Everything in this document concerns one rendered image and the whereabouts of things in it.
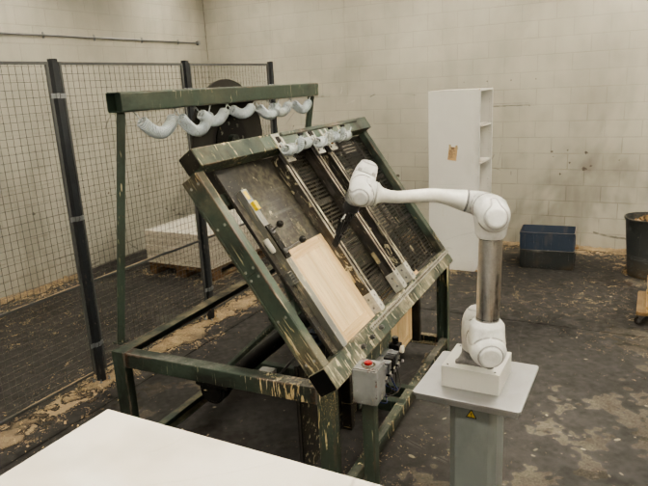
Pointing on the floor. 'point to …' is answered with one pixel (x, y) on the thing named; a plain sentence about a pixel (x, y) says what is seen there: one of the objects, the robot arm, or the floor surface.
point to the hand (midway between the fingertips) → (337, 239)
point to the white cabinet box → (459, 164)
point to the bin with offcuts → (636, 244)
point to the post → (370, 444)
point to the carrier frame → (338, 416)
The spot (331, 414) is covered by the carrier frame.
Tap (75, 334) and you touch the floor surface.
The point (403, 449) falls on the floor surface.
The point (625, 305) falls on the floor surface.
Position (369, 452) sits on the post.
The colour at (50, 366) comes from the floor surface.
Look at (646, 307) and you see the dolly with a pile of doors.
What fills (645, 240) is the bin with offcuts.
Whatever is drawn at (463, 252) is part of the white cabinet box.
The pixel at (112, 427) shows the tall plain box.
